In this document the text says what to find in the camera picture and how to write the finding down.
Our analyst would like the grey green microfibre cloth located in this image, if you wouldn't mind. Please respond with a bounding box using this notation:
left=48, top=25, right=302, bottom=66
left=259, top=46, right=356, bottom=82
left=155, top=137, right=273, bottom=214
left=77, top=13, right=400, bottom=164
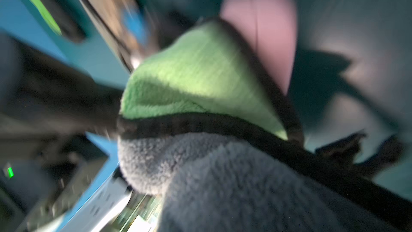
left=118, top=18, right=412, bottom=232

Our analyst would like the pink eyeglass case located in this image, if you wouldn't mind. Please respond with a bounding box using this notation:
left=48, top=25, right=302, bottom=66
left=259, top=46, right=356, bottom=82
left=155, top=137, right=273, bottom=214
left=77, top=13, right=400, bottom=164
left=220, top=0, right=298, bottom=94

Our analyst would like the beige cork eyeglass case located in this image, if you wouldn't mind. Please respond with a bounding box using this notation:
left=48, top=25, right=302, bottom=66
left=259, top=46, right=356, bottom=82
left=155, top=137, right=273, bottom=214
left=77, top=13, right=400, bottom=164
left=79, top=0, right=147, bottom=73

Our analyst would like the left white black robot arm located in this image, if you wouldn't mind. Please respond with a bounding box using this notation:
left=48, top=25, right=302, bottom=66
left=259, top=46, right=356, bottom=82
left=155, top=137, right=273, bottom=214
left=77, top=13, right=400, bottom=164
left=1, top=33, right=123, bottom=232

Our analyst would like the green black work glove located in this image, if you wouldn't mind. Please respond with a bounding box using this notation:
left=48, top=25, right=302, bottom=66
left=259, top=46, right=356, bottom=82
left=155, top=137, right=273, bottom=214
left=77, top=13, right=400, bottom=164
left=28, top=0, right=86, bottom=44

